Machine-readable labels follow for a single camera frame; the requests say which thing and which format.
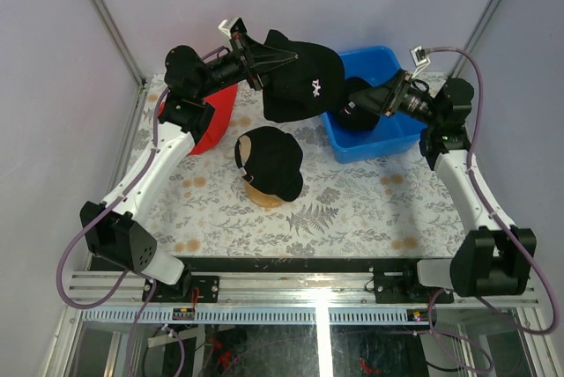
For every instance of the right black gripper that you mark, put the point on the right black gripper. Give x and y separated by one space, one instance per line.
382 99

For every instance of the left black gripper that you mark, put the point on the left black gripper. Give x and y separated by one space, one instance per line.
245 62

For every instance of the black cap pink logo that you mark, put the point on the black cap pink logo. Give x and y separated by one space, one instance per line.
312 84

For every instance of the beige baseball cap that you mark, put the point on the beige baseball cap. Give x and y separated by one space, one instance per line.
245 149

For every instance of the black cap gold logo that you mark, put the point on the black cap gold logo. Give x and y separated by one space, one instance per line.
274 166

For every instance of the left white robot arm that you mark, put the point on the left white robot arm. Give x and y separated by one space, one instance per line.
114 227

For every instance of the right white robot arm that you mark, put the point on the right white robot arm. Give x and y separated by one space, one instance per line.
493 259

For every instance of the blue plastic bin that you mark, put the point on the blue plastic bin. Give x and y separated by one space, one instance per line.
394 135

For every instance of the red cloth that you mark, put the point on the red cloth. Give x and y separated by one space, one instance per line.
216 126

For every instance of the floral table mat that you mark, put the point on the floral table mat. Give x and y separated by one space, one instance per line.
388 206

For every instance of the wooden hat stand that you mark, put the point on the wooden hat stand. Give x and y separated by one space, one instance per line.
261 199

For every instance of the left aluminium frame post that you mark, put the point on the left aluminium frame post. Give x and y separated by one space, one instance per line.
115 35

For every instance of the aluminium frame post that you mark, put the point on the aluminium frame post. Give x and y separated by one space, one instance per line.
115 35
485 19

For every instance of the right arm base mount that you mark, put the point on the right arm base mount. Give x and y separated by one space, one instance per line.
396 281

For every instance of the right aluminium frame post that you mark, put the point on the right aluminium frame post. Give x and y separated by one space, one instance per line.
485 19

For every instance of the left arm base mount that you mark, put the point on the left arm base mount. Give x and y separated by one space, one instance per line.
191 288

